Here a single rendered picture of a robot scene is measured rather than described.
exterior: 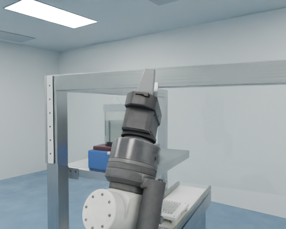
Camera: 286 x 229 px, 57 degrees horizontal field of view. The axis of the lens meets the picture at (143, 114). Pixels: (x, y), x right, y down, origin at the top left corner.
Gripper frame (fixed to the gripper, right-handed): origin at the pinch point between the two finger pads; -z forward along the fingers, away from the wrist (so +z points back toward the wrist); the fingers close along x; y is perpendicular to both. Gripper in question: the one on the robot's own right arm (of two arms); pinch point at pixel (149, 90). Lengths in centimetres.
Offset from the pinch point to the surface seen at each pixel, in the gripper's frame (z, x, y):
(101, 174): 14, -52, 23
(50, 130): 2, -45, 45
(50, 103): -8, -41, 46
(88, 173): 14, -54, 29
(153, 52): -245, -372, 91
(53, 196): 25, -56, 41
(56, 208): 29, -57, 39
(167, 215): 24, -114, 0
